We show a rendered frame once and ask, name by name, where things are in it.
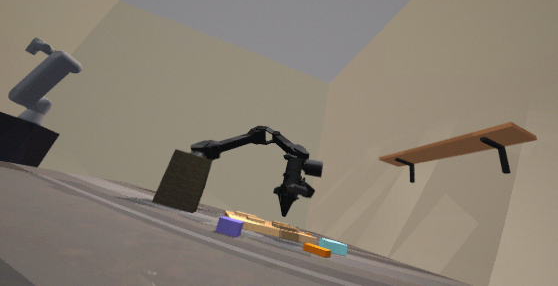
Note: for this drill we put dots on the orange flat block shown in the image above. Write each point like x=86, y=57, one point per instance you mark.
x=316, y=250

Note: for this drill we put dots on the purple block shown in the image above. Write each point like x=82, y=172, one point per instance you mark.
x=229, y=227

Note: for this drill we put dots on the light blue flat block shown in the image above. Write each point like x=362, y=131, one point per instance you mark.
x=333, y=246

